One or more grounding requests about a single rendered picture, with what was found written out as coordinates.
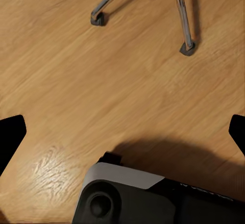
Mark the swivel chair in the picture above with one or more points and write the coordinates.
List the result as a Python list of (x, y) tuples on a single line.
[(97, 19)]

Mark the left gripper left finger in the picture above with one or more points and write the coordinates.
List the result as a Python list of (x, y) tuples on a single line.
[(12, 132)]

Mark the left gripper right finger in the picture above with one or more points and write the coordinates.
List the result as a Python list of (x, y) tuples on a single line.
[(237, 131)]

